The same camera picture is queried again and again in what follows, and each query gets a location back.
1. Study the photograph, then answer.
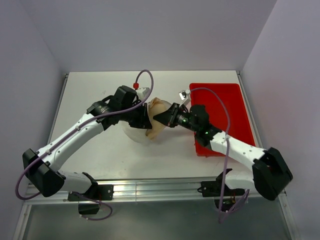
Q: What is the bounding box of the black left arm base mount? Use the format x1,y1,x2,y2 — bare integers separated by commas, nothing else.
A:
67,184,114,221

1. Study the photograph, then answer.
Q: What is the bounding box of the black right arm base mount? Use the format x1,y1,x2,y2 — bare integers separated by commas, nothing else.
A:
197,180,245,212

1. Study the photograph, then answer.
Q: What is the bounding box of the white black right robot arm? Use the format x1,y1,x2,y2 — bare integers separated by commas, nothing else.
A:
153,103,293,201

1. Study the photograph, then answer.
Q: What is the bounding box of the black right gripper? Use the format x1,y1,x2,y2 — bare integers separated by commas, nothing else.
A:
153,102,199,133

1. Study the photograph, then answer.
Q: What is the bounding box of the aluminium front rail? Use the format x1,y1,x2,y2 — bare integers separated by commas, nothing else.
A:
23,176,287,206

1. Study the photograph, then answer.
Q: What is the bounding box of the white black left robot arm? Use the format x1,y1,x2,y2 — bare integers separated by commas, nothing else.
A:
22,85,152,200

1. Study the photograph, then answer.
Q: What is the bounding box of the red plastic tray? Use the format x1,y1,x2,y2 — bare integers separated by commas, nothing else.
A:
189,83,255,146

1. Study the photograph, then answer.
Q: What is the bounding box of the beige bra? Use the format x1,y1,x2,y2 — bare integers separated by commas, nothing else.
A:
145,96,173,141

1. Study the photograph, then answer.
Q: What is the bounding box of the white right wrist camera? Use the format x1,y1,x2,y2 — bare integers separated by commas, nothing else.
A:
179,89,191,106

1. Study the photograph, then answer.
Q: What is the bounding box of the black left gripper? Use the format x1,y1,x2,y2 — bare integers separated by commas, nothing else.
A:
120,102,152,129

